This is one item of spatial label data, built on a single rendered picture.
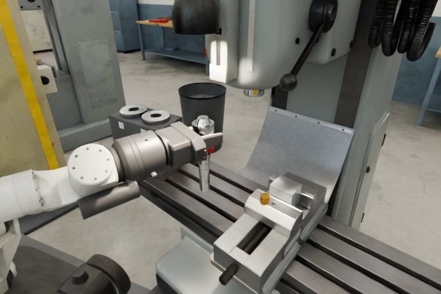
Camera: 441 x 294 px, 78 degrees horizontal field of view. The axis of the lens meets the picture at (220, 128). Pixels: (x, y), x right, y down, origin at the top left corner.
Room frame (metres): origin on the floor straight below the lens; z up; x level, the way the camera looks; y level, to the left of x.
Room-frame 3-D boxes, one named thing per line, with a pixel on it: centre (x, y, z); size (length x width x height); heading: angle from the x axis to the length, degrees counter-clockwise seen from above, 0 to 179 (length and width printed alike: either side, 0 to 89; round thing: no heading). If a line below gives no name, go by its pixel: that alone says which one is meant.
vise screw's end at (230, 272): (0.36, -0.02, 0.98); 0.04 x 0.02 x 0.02; 140
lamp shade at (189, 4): (0.45, 0.04, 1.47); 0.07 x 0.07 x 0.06
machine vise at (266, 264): (0.51, -0.14, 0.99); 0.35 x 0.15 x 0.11; 140
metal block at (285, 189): (0.53, -0.16, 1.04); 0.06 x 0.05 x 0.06; 50
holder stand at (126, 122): (0.83, 0.25, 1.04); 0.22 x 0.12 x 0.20; 59
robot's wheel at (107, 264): (0.69, 0.44, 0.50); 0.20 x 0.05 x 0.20; 68
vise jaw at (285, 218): (0.49, -0.12, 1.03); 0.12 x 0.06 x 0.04; 50
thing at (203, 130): (0.52, 0.04, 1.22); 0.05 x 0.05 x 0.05
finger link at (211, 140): (0.49, 0.02, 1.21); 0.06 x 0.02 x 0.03; 126
